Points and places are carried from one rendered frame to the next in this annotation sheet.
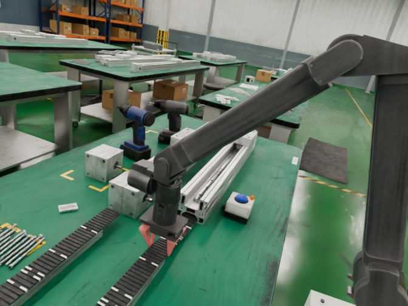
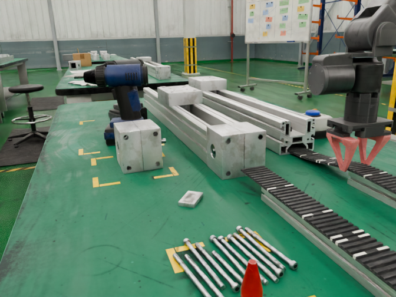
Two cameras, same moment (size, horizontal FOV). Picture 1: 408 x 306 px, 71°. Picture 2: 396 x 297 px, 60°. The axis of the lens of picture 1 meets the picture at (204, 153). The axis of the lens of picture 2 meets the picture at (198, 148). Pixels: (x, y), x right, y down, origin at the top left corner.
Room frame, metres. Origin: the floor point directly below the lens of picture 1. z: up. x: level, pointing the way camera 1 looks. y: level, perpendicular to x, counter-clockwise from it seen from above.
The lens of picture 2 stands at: (0.23, 0.68, 1.06)
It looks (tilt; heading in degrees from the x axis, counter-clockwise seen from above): 18 degrees down; 325
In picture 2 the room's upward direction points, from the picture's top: 2 degrees counter-clockwise
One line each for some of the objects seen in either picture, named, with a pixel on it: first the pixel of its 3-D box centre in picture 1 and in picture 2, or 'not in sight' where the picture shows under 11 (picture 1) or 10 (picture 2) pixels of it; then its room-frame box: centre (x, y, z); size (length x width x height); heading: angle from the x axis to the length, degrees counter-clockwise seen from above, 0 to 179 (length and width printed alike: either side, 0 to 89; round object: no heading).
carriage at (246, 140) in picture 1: (242, 138); (207, 86); (1.37, -0.18, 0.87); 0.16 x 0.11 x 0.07; 163
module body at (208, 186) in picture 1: (226, 164); (231, 108); (1.13, -0.11, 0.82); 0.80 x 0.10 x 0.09; 163
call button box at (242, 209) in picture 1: (237, 206); (309, 125); (0.83, -0.14, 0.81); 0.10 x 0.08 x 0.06; 73
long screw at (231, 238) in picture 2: (12, 249); (250, 256); (0.50, 0.40, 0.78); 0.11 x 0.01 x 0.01; 171
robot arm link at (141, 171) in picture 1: (155, 172); (347, 59); (0.58, 0.10, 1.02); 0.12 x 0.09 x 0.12; 67
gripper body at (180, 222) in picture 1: (165, 212); (360, 110); (0.57, 0.06, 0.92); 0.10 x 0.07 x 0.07; 74
